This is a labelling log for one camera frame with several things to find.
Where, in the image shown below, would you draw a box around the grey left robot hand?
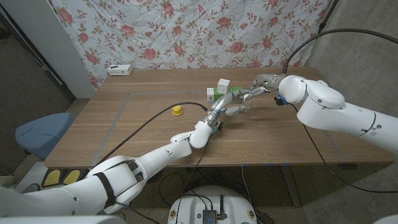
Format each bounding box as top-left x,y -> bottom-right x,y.
201,89 -> 252,125

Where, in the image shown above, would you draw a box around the yellow black foot pedal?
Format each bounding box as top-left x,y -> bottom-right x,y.
41,169 -> 62,188
62,169 -> 82,186

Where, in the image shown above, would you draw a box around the white power strip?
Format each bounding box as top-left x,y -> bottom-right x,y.
107,63 -> 134,77

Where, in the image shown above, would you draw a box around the black backdrop stand pole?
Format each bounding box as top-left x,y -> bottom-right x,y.
317,0 -> 340,30

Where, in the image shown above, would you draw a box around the white cube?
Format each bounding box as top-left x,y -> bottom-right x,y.
216,78 -> 231,95

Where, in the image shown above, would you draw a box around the white board panel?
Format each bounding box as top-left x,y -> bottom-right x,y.
0,0 -> 96,100

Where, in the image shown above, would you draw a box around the floral backdrop cloth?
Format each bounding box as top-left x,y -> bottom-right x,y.
49,0 -> 332,90

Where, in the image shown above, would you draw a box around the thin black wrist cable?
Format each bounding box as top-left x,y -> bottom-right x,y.
290,104 -> 398,194
175,133 -> 214,224

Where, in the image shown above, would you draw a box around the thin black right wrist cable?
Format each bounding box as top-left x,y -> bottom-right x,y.
290,104 -> 398,194

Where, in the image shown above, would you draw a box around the grey table leg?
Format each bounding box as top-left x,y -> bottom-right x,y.
279,164 -> 302,208

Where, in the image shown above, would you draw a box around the blue padded stool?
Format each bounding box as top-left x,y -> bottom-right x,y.
14,112 -> 75,160

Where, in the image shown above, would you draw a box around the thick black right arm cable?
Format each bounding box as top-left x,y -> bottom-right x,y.
281,28 -> 398,75

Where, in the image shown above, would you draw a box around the black electronics box with antenna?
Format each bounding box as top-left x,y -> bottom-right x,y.
202,195 -> 227,224

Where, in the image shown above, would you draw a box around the white robot torso base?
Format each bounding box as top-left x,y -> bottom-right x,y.
167,185 -> 258,224

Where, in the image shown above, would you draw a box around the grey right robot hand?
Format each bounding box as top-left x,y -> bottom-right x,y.
245,73 -> 285,102

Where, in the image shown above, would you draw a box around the green flexible straws box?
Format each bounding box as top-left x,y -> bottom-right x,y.
206,86 -> 245,105

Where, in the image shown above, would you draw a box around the thin black left wrist cable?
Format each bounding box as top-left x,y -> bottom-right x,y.
175,133 -> 214,224

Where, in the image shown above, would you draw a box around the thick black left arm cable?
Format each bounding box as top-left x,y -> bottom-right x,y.
95,101 -> 208,166

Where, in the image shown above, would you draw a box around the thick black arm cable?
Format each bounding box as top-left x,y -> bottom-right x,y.
281,28 -> 398,75
95,101 -> 208,166

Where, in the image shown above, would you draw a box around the grey slipper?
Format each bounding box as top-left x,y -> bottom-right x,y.
21,183 -> 41,194

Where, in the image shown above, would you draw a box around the clear white-capped medicine bottle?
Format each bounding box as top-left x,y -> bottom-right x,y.
241,93 -> 253,113

